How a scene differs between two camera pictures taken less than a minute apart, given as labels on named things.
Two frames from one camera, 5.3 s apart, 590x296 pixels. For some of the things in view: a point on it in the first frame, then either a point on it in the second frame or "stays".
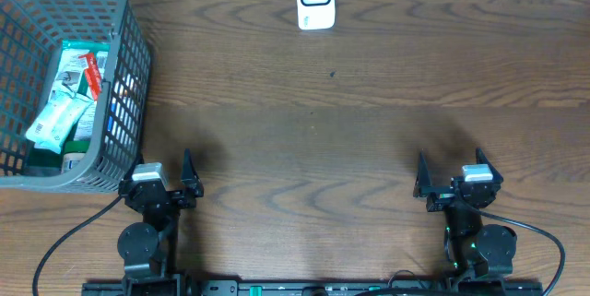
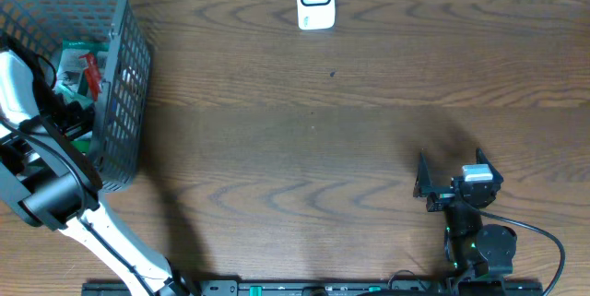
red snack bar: x=93 y=75 stays
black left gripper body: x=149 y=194 to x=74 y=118
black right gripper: x=425 y=179 stays
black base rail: x=313 y=288 stays
